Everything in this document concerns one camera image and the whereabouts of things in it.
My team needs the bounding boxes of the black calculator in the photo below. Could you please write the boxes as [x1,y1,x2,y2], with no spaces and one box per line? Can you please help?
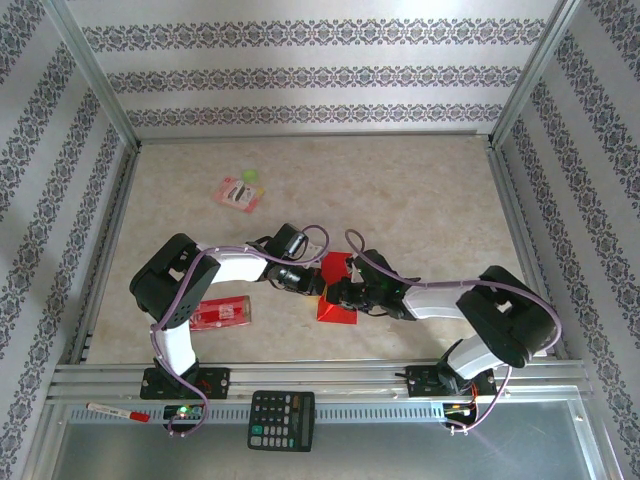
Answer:
[247,389,317,454]

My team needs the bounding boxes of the aluminium frame post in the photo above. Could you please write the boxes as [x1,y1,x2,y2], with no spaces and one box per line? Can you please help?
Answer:
[489,0,594,151]
[42,0,144,151]

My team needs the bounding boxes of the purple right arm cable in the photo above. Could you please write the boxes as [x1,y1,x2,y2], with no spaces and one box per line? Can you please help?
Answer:
[344,228,561,435]

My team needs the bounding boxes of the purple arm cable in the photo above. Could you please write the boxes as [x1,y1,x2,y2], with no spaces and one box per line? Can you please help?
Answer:
[149,224,330,439]
[344,228,561,435]

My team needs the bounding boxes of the long aluminium base rail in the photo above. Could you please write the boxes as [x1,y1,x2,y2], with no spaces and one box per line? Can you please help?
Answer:
[47,360,594,401]

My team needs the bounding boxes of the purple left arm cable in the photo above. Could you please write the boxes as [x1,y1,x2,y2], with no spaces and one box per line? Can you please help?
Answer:
[149,224,330,439]

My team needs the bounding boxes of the aluminium side rail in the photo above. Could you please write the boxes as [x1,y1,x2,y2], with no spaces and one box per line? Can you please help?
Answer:
[67,142,144,365]
[485,142,570,362]

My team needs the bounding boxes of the aluminium rail along wall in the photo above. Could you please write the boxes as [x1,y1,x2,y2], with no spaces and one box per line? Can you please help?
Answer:
[135,129,496,146]

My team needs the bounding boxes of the red clear-lidded package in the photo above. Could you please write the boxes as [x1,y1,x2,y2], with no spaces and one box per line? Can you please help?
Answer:
[189,294,254,332]

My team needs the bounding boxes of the white marker with red cap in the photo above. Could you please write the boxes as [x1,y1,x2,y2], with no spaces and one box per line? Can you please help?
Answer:
[85,401,151,424]

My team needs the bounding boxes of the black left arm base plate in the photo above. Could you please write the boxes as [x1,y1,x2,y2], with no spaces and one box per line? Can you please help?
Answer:
[139,366,232,401]

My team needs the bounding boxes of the slotted grey cable duct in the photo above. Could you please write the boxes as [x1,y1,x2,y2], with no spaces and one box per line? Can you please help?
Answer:
[67,399,576,426]

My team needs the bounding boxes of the grey metal sheet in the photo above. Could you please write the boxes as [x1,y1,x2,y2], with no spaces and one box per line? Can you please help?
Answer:
[49,422,604,480]

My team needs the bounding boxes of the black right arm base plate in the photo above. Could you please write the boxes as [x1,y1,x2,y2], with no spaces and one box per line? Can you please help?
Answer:
[405,364,499,400]

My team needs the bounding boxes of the controller board with coloured wires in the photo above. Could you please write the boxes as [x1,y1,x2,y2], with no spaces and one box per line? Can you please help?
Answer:
[442,399,480,420]

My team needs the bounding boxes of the controller board with green light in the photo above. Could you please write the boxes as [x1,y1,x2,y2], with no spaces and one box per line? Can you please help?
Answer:
[163,403,205,421]

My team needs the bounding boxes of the pink blister pack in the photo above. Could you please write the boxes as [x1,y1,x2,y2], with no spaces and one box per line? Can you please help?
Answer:
[211,174,265,215]

